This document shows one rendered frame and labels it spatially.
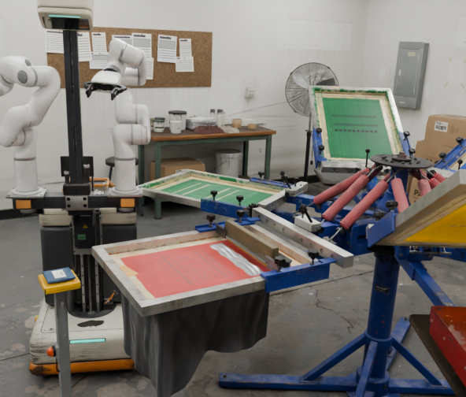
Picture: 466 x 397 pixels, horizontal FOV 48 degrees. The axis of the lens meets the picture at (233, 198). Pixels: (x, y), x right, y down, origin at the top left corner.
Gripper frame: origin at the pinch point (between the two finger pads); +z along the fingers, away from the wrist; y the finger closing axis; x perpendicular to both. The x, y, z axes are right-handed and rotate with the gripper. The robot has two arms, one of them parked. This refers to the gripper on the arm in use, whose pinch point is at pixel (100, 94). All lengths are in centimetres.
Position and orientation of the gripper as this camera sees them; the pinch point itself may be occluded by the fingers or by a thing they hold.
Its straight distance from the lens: 208.6
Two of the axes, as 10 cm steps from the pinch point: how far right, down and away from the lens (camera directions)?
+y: 9.9, 1.1, 0.0
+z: -0.6, 6.2, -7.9
